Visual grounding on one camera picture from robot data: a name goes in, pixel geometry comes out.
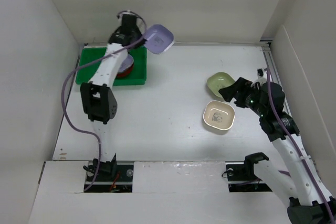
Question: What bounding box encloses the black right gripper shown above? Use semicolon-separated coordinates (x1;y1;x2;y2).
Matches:
218;77;268;117

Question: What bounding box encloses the purple square panda dish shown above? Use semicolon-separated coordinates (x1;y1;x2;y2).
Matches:
143;24;174;55
118;54;134;73

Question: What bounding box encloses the red round plate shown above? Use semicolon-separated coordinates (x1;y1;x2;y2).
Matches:
117;64;134;79

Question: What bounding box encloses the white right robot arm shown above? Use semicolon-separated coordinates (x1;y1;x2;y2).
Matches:
219;78;335;223

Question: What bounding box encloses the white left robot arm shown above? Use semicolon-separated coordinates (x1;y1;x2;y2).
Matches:
80;11;142;180

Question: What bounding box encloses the green plastic bin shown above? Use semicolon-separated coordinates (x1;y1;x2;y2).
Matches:
76;46;147;86

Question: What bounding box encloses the green square panda dish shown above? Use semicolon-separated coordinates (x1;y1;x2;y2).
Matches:
206;72;235;98

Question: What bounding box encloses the cream square panda dish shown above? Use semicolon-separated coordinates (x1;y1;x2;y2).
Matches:
203;100;236;131

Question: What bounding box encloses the aluminium side rail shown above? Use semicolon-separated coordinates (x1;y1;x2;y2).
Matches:
260;40;279;83

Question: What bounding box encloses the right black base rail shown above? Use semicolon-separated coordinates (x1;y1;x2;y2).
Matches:
222;162;272;193

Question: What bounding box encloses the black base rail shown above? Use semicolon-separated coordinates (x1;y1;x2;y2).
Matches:
222;162;272;193
84;163;134;193

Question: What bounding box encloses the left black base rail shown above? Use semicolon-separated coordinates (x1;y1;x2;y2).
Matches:
84;163;134;193

